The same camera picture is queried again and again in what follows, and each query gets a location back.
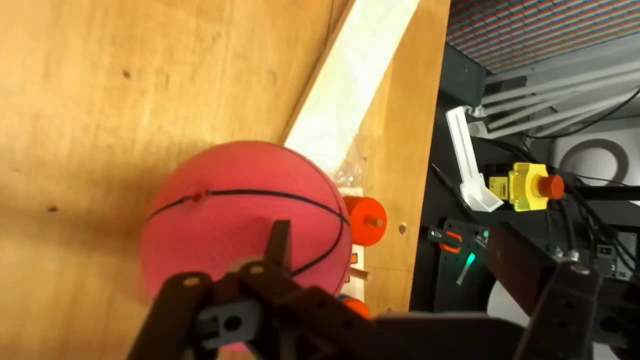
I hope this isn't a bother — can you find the white plastic bracket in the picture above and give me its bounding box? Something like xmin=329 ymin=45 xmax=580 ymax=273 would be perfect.
xmin=445 ymin=106 xmax=504 ymax=213

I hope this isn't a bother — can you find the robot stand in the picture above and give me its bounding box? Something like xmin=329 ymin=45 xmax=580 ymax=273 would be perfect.
xmin=409 ymin=44 xmax=640 ymax=360

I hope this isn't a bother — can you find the black cable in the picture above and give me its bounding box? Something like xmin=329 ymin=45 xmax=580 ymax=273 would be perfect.
xmin=522 ymin=89 xmax=640 ymax=140

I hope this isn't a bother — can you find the grey tape roll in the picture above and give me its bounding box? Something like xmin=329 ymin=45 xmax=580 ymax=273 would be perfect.
xmin=559 ymin=138 xmax=630 ymax=187

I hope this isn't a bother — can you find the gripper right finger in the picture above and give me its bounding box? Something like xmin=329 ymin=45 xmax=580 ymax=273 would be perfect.
xmin=487 ymin=222 xmax=640 ymax=360

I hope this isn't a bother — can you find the pink basketball with black lines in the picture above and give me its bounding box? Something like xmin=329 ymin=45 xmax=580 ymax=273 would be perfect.
xmin=140 ymin=141 xmax=353 ymax=352

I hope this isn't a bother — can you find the yellow emergency stop button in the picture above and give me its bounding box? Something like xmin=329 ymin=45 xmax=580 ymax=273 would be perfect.
xmin=488 ymin=162 xmax=566 ymax=213

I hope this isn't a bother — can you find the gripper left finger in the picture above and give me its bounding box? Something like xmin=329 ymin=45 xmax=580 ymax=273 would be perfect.
xmin=127 ymin=220 xmax=381 ymax=360

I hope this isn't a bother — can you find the orange plastic spool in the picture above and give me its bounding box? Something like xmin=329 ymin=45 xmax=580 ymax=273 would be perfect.
xmin=339 ymin=296 xmax=371 ymax=321
xmin=342 ymin=196 xmax=388 ymax=247

